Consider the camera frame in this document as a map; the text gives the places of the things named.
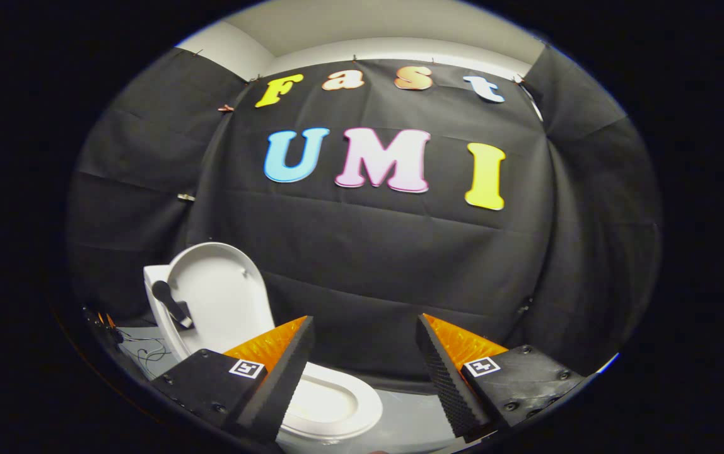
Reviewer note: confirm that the black backdrop cloth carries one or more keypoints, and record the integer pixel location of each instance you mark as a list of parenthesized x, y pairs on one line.
[(362, 265)]

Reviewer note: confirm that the small dark equipment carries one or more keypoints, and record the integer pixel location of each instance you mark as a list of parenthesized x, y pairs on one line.
[(113, 334)]

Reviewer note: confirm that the white toilet seat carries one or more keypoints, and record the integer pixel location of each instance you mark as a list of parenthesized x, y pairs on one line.
[(362, 403)]

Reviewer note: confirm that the white toilet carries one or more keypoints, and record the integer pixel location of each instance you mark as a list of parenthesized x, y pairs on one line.
[(155, 296)]

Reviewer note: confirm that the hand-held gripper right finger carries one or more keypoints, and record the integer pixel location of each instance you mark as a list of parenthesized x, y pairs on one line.
[(447, 391)]

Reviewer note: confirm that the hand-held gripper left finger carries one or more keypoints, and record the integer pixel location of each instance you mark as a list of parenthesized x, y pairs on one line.
[(274, 388)]

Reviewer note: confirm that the white toilet lid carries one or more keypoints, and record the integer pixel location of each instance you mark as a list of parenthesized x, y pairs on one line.
[(223, 296)]

